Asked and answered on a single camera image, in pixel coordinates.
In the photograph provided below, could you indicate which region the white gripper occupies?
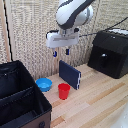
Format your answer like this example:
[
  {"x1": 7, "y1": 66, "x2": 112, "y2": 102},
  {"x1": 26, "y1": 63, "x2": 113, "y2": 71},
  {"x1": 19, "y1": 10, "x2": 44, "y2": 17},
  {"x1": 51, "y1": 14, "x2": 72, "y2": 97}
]
[{"x1": 45, "y1": 28, "x2": 81, "y2": 58}]

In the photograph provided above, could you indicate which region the red plastic cup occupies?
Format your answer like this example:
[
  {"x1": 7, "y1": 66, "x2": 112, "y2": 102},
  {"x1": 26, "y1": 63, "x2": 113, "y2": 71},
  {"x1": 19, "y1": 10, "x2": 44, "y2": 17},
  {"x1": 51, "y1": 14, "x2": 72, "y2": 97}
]
[{"x1": 57, "y1": 83, "x2": 72, "y2": 101}]

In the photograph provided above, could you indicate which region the dark blue rectangular box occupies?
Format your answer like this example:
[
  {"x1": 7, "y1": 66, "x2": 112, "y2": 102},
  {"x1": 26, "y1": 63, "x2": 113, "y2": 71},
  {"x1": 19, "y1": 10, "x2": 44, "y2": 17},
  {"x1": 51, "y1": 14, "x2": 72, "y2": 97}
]
[{"x1": 58, "y1": 59, "x2": 82, "y2": 91}]

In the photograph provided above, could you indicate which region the blue plastic bowl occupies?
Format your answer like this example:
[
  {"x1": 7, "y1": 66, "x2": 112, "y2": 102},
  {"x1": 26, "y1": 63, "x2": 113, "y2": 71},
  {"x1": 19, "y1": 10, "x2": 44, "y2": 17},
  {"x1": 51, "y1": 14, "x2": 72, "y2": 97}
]
[{"x1": 35, "y1": 77, "x2": 53, "y2": 93}]

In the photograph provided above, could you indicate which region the black box-shaped appliance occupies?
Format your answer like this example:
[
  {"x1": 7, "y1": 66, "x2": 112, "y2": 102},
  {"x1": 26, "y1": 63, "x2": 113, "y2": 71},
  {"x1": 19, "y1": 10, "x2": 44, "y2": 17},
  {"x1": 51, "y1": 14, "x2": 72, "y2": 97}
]
[{"x1": 87, "y1": 28, "x2": 128, "y2": 80}]

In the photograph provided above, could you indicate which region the black fabric storage bin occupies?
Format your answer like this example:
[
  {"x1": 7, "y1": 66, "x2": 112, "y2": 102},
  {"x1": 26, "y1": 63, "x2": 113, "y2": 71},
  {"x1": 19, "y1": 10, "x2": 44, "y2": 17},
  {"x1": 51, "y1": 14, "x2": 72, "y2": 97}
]
[{"x1": 0, "y1": 60, "x2": 53, "y2": 128}]

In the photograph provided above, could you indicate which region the black cable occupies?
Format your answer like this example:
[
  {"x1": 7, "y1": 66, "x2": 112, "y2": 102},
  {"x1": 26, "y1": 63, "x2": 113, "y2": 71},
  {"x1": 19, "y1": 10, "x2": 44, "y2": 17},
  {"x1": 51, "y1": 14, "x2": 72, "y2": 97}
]
[{"x1": 79, "y1": 15, "x2": 128, "y2": 38}]

